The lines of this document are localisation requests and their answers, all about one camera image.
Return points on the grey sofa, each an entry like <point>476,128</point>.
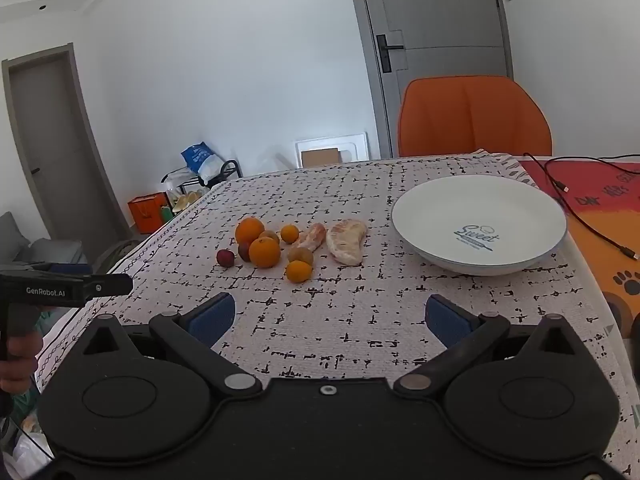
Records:
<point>35,247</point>

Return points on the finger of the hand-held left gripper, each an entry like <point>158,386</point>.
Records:
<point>107,285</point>

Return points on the pale peeled pomelo segment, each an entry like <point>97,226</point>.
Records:
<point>346,241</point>

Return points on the orange chair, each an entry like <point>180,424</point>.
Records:
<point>470,115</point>

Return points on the cardboard box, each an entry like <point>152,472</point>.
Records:
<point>321,157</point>

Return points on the brown kiwi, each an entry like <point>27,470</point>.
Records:
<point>300,255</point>
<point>271,236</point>

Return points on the pinkish peeled pomelo segment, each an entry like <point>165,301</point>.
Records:
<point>311,239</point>

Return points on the orange paper bag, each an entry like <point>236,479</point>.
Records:
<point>146,212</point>

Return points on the red orange printed mat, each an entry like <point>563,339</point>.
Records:
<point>595,210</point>

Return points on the person's left hand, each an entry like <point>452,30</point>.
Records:
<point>22,360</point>

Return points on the black metal rack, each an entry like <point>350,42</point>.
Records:
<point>231,167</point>

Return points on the white plate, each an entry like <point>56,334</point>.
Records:
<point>475,220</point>

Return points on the large orange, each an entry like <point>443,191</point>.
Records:
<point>264,252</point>
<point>249,230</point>

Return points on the brown framed grey door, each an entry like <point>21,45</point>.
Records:
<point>55,150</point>

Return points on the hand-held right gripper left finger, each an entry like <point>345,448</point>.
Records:
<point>215,317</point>

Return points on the dark red plum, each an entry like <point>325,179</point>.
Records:
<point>244,251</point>

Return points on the white foam packaging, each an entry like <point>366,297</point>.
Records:
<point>350,142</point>

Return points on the blue white bag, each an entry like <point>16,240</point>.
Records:
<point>200,160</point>

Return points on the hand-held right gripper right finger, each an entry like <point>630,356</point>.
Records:
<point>447,322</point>

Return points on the small orange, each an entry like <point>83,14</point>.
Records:
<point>299,271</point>
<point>289,234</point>

